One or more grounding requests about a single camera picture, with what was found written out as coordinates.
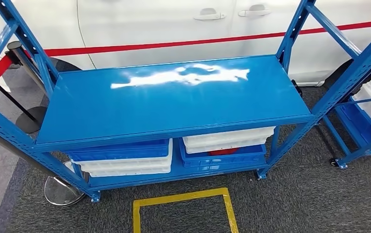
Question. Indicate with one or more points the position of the blue metal shelf rack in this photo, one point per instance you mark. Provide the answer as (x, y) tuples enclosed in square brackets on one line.
[(172, 106)]

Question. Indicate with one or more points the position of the red item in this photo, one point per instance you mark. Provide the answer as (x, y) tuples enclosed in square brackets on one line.
[(224, 151)]

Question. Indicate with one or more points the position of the blue plastic bin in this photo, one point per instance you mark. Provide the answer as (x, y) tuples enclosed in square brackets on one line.
[(118, 151), (359, 128), (224, 160)]

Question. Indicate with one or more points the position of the yellow floor tape square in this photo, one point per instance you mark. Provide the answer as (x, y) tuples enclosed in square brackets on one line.
[(179, 196)]

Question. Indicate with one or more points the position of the white car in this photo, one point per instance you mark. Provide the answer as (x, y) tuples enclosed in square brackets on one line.
[(140, 22)]

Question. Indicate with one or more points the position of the thin black pole stand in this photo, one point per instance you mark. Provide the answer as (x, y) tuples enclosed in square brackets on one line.
[(31, 120)]

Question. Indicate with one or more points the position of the blue wheeled metal rack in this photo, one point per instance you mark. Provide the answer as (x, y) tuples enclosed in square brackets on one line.
[(365, 147)]

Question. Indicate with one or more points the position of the black stanchion post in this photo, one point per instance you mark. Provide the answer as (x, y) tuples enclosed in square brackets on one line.
[(15, 48), (63, 193)]

